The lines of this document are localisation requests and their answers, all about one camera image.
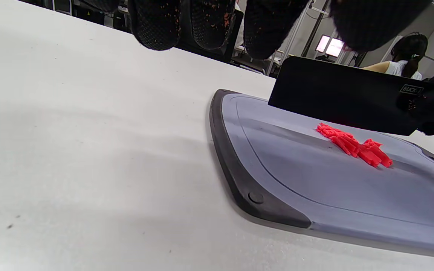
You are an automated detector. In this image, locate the white lit monitor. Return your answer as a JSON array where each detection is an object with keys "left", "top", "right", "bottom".
[{"left": 315, "top": 35, "right": 345, "bottom": 58}]

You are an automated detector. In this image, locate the person's left hand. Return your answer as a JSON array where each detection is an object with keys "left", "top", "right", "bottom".
[{"left": 79, "top": 0, "right": 432, "bottom": 60}]

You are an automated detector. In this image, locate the grey cutting board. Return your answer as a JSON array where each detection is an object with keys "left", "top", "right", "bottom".
[{"left": 209, "top": 89, "right": 434, "bottom": 260}]

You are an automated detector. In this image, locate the black mesh office chair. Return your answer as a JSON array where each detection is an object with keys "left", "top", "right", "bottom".
[{"left": 176, "top": 9, "right": 245, "bottom": 64}]

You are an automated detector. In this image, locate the pile of red plasticine strips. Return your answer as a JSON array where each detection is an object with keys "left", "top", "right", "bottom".
[{"left": 316, "top": 122, "right": 393, "bottom": 168}]

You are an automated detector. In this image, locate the black cleaver knife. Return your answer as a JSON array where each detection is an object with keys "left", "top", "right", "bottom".
[{"left": 268, "top": 56, "right": 426, "bottom": 136}]

